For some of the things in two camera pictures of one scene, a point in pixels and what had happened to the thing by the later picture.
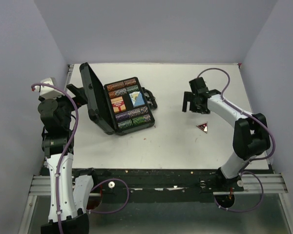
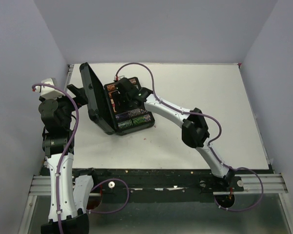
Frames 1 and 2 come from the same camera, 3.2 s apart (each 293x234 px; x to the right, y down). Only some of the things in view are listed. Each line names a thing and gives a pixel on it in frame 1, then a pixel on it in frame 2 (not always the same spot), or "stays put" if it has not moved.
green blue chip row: (134, 121) stays put
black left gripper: (80, 97) stays put
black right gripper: (188, 96) -> (117, 97)
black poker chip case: (120, 107) stays put
